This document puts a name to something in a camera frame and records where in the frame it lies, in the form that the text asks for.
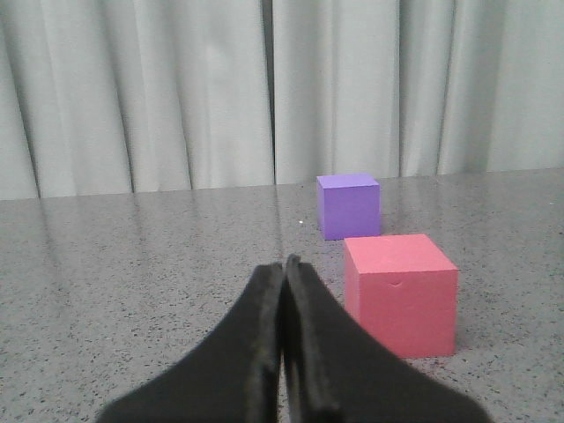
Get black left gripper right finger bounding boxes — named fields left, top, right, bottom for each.
left=282, top=255, right=490, bottom=422

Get grey pleated curtain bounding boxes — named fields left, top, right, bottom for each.
left=1, top=1, right=563, bottom=199

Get pink foam cube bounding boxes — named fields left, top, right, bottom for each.
left=344, top=234, right=458, bottom=358

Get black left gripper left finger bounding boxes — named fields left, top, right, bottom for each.
left=98, top=263, right=284, bottom=422

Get purple foam cube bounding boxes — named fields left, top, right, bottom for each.
left=316, top=173, right=381, bottom=240

